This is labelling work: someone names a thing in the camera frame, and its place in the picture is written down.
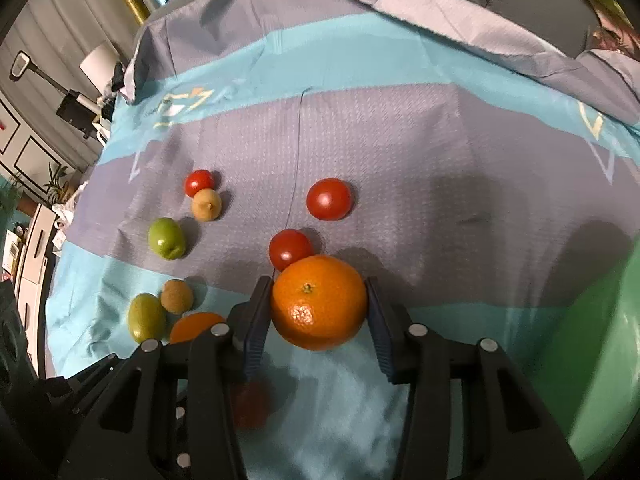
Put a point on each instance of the green lime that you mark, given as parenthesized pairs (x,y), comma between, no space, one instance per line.
(166,239)
(146,318)

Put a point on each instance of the tan kiwi upper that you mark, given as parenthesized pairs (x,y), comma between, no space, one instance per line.
(206,205)

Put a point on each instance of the white cabinet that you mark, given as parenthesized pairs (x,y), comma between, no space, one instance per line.
(30,281)

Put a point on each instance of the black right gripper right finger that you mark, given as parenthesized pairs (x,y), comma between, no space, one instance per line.
(471,413)

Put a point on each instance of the black floor stand device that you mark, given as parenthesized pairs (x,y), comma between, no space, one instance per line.
(73,107)

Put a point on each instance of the blue grey striped cloth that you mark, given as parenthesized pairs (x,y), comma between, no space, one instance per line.
(485,201)

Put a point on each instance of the white table lamp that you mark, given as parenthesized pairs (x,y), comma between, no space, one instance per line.
(99,65)

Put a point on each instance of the large orange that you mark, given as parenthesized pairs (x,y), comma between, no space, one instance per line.
(318,303)

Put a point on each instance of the green lime lower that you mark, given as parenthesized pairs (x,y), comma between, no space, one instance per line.
(146,318)

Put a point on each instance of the small red tomato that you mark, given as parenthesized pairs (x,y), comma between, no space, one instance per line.
(198,180)

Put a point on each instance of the red tomato near orange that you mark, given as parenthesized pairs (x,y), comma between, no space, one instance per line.
(287,247)

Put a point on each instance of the potted plant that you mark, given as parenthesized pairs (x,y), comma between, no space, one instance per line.
(55,187)

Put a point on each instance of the green plastic bowl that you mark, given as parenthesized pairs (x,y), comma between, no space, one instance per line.
(587,374)

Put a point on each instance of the brown kiwi lower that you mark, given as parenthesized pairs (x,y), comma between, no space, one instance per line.
(176,297)

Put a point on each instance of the green lime upper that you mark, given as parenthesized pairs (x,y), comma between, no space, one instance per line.
(166,239)

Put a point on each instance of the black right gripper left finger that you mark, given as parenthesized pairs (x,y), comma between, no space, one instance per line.
(165,412)

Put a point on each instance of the large red tomato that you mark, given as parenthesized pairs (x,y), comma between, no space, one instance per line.
(329,199)

